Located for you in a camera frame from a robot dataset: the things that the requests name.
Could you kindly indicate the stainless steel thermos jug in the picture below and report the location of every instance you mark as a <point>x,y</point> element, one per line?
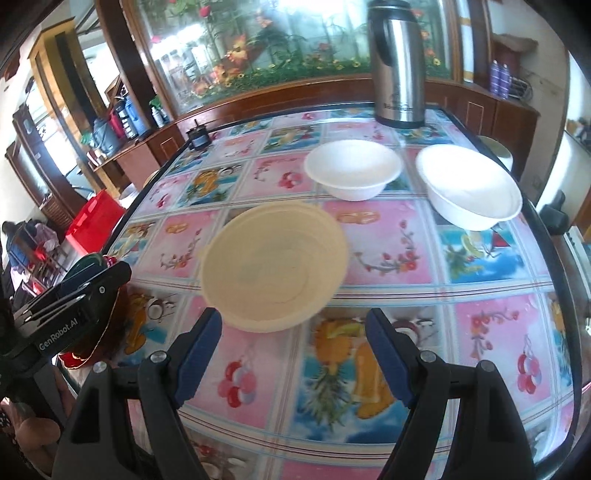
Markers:
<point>398,64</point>

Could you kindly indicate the green plastic basin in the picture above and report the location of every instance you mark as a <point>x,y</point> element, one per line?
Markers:
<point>87,266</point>

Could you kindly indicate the floral printed tablecloth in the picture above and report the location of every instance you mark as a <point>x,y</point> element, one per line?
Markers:
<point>415,286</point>

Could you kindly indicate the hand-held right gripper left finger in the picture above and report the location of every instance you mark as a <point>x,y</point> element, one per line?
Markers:
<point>199,360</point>

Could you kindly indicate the red plastic chair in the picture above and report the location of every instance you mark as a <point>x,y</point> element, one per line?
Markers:
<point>92,217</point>

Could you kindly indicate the white foam bowl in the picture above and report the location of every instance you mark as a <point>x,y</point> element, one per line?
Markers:
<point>353,170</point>
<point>471,189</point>

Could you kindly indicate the blue flask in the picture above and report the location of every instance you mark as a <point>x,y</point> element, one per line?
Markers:
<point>131,119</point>

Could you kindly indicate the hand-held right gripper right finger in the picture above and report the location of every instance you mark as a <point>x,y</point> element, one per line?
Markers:
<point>388,361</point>

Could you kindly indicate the person's left forearm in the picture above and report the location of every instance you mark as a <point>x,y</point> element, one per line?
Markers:
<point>30,438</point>

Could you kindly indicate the purple spray cans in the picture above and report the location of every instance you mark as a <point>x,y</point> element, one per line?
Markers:
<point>500,79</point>

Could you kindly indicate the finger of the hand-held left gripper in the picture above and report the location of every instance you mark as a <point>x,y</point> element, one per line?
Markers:
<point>111,286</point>

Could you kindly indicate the wooden cabinet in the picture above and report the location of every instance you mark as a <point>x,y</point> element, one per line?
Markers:
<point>489,115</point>

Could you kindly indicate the white spray bottle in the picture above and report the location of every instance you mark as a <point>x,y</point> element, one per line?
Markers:
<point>159,115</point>

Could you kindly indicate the red glass plate with label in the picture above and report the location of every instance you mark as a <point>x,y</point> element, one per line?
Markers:
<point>115,337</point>

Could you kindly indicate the cream plastic bowl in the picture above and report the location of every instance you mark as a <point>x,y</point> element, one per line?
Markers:
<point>272,272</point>

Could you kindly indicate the small black jar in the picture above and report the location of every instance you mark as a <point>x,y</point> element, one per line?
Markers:
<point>198,137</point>

